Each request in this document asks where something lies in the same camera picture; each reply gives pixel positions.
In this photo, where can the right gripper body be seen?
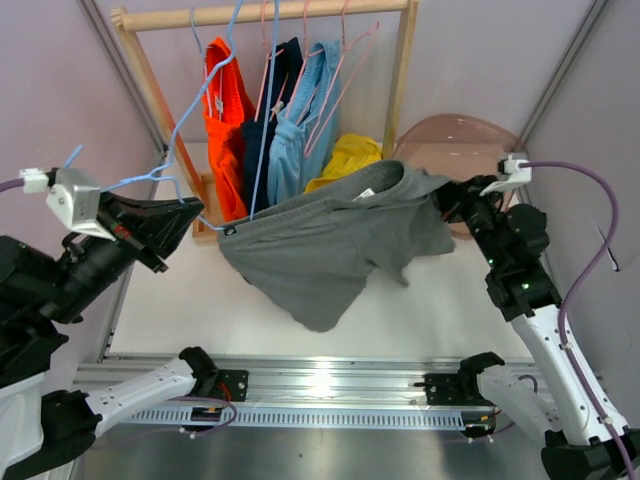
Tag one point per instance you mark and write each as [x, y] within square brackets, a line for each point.
[475, 211]

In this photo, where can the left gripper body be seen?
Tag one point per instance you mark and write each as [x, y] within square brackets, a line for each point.
[95, 261]

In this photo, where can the blue hanger of grey shorts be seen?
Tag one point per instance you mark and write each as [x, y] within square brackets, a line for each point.
[127, 54]

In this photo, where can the yellow shorts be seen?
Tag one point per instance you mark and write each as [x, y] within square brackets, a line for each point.
[351, 153]

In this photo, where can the grey shorts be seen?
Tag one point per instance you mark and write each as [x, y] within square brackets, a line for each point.
[312, 255]

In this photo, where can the light blue shorts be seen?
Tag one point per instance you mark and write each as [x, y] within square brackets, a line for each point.
[306, 128]

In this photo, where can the navy blue shorts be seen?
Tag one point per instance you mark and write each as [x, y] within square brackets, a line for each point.
[258, 139]

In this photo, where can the pink hanger of navy shorts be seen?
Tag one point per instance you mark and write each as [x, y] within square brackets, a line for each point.
[270, 101]

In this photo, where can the pink hanger of blue shorts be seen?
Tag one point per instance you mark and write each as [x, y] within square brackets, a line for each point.
[305, 65]

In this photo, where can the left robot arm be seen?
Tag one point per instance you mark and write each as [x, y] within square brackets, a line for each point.
[42, 431]

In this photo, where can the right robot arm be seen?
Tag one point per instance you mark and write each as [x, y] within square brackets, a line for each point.
[566, 411]

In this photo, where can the orange shorts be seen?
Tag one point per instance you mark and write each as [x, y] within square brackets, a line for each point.
[226, 107]

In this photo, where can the wooden clothes rack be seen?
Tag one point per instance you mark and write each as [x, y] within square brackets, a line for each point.
[375, 37]

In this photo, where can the translucent pink basket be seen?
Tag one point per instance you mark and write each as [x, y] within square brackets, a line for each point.
[454, 147]

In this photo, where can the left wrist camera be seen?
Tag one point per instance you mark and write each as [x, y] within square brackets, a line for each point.
[72, 196]

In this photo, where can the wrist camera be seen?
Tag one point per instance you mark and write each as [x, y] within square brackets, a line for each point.
[72, 196]
[513, 173]

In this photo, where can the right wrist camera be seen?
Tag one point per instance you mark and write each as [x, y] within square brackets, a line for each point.
[513, 173]

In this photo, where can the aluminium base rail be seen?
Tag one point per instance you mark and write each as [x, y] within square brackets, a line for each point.
[308, 381]

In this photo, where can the perforated cable duct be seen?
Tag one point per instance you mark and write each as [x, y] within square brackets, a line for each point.
[246, 416]

